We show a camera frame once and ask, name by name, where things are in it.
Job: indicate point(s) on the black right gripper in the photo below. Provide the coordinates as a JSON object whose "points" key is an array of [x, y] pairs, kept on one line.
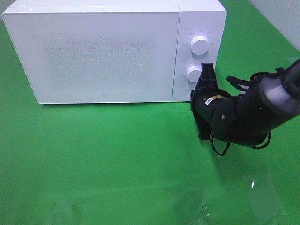
{"points": [[205, 99]]}

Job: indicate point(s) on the white microwave knob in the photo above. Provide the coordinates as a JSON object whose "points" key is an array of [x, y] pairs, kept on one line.
{"points": [[193, 74], [199, 44]]}

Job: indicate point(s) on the round white door-release button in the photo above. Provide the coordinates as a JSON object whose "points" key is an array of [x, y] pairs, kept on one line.
{"points": [[187, 93]]}

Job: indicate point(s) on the white microwave door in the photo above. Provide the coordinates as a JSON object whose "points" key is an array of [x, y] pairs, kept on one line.
{"points": [[97, 58]]}

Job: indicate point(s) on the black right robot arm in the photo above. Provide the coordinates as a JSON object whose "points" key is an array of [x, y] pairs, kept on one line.
{"points": [[266, 101]]}

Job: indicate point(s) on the white microwave oven body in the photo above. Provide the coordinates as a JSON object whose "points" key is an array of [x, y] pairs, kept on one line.
{"points": [[196, 17]]}

